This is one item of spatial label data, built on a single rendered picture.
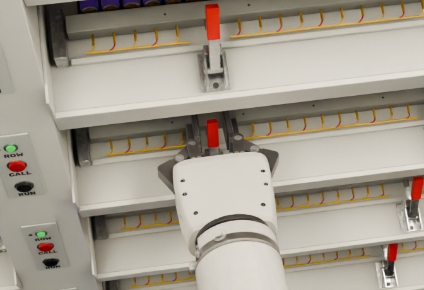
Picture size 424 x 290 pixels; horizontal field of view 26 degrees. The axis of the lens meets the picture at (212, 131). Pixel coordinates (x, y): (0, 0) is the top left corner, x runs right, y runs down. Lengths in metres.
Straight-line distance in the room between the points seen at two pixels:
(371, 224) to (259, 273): 0.44
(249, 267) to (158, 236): 0.40
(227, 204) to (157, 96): 0.13
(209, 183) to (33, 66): 0.22
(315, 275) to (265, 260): 0.57
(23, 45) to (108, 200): 0.31
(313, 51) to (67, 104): 0.25
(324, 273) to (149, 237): 0.32
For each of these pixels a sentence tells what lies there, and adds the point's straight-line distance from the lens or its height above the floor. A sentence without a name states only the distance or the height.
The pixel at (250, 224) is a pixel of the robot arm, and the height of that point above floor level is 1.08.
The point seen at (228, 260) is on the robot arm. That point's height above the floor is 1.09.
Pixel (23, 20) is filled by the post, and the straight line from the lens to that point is 0.78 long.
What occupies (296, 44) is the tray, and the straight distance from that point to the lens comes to 0.92.
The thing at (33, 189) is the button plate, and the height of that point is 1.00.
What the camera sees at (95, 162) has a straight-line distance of 1.06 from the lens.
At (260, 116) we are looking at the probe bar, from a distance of 1.05.
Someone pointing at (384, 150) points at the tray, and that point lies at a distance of 1.09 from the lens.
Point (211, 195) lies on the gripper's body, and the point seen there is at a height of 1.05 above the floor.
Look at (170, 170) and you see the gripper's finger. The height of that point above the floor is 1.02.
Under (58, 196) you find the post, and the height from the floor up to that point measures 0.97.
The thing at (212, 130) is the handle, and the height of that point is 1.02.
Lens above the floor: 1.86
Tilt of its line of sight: 57 degrees down
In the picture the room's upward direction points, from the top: straight up
